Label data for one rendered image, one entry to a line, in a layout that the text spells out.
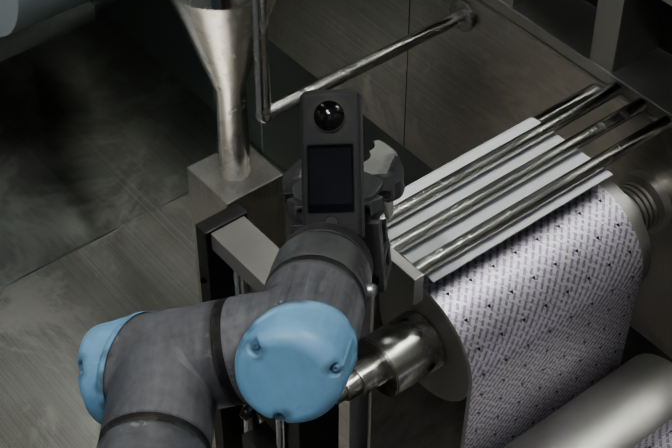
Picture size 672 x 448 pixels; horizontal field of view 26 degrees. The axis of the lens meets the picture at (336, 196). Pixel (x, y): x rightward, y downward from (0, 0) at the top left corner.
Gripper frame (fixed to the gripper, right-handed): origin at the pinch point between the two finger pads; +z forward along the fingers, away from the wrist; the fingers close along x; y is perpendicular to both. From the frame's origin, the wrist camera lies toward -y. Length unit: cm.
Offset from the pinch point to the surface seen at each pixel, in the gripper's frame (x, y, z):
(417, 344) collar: 3.3, 22.8, 4.9
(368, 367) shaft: -1.2, 24.0, 2.8
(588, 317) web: 19.5, 25.6, 14.9
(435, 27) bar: 3.3, 3.9, 44.2
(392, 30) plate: -4, 9, 59
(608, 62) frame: 22.4, 5.0, 32.8
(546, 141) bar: 15.8, 10.2, 24.1
